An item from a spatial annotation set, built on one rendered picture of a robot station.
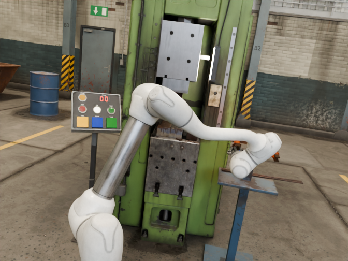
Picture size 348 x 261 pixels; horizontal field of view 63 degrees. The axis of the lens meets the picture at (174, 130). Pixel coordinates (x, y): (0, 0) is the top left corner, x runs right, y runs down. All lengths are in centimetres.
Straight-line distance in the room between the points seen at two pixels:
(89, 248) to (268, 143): 91
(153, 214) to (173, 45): 136
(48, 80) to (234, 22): 486
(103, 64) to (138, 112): 758
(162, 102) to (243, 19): 138
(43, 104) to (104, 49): 295
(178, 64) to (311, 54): 642
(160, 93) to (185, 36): 110
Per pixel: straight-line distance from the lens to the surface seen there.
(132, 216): 269
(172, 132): 221
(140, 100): 123
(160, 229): 249
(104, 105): 213
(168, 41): 215
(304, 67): 827
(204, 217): 265
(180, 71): 214
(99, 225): 116
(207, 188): 252
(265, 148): 144
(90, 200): 130
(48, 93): 657
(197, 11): 231
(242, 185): 201
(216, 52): 225
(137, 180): 252
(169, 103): 110
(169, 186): 229
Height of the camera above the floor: 150
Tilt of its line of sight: 14 degrees down
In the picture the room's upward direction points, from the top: 7 degrees clockwise
